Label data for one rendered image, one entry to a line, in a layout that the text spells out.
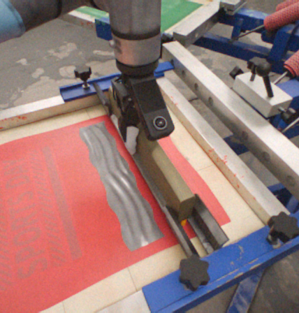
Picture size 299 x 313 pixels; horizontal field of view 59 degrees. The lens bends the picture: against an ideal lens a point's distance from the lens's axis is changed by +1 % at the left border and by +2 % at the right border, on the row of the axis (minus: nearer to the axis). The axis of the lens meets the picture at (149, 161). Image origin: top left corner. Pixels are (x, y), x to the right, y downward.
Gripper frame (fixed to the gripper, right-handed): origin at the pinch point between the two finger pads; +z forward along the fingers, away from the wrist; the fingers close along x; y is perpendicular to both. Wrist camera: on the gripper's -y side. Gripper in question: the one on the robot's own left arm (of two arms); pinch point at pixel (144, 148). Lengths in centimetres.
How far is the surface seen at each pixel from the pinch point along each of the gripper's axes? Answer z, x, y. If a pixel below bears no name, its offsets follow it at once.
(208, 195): 5.3, -8.7, -13.6
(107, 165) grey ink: 4.8, 8.1, 2.8
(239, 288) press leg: 96, -39, -23
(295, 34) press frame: -1, -67, 25
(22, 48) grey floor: 100, 23, 278
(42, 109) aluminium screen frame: 1.9, 17.8, 25.5
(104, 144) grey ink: 4.9, 6.6, 9.6
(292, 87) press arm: -3.3, -40.5, 0.3
